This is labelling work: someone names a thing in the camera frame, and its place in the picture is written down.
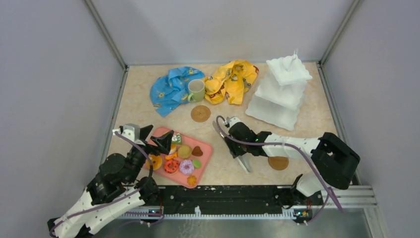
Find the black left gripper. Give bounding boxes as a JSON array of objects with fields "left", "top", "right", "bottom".
[{"left": 127, "top": 124, "right": 174, "bottom": 183}]

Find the metal tongs white handle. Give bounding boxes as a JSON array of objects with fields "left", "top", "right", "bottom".
[{"left": 212, "top": 121, "right": 251, "bottom": 174}]

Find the round tan muffin cake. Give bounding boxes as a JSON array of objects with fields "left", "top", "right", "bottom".
[{"left": 177, "top": 145, "right": 192, "bottom": 159}]

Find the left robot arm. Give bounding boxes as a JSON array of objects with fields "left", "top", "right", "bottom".
[{"left": 48, "top": 123, "right": 174, "bottom": 238}]

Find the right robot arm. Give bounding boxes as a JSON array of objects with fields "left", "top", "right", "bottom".
[{"left": 221, "top": 118, "right": 361, "bottom": 210}]

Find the yellow orange pastry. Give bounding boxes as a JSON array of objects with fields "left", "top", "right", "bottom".
[{"left": 168, "top": 144, "right": 177, "bottom": 155}]

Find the green cake slice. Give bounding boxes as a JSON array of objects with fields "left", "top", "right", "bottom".
[{"left": 171, "top": 133, "right": 183, "bottom": 145}]

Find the orange glazed bun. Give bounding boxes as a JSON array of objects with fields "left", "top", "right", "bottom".
[{"left": 145, "top": 155, "right": 162, "bottom": 171}]

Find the red orange donut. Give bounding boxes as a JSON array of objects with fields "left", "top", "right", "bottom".
[{"left": 163, "top": 159, "right": 180, "bottom": 174}]

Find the pink plastic tray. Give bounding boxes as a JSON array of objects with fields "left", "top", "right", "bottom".
[{"left": 153, "top": 131, "right": 213, "bottom": 188}]

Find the brown heart cookie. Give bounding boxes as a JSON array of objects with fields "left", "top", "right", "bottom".
[{"left": 192, "top": 146, "right": 203, "bottom": 157}]

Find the green round macaron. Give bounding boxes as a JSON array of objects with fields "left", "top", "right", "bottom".
[{"left": 192, "top": 159, "right": 202, "bottom": 169}]

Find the purple sprinkled donut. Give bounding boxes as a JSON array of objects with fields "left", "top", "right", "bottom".
[{"left": 179, "top": 160, "right": 195, "bottom": 175}]

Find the round wooden coaster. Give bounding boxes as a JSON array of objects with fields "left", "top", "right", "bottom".
[{"left": 268, "top": 157, "right": 289, "bottom": 171}]

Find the blue patterned cloth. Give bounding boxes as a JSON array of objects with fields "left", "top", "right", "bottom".
[{"left": 150, "top": 66, "right": 205, "bottom": 117}]

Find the woven rattan coaster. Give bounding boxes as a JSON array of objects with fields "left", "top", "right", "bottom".
[{"left": 191, "top": 105, "right": 211, "bottom": 122}]

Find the orange swirl cookie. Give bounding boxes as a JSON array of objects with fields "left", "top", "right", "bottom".
[{"left": 187, "top": 175, "right": 197, "bottom": 186}]

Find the white tiered dessert stand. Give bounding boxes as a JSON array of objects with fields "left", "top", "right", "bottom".
[{"left": 245, "top": 49, "right": 313, "bottom": 131}]

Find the green mug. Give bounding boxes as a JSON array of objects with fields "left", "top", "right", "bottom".
[{"left": 187, "top": 79, "right": 205, "bottom": 103}]

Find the yellow patterned cloth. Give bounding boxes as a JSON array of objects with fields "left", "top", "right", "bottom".
[{"left": 204, "top": 60, "right": 259, "bottom": 105}]

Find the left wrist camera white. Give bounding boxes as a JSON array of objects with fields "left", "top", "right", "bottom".
[{"left": 112, "top": 123, "right": 140, "bottom": 143}]

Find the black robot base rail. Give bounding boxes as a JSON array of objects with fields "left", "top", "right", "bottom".
[{"left": 146, "top": 185, "right": 323, "bottom": 215}]

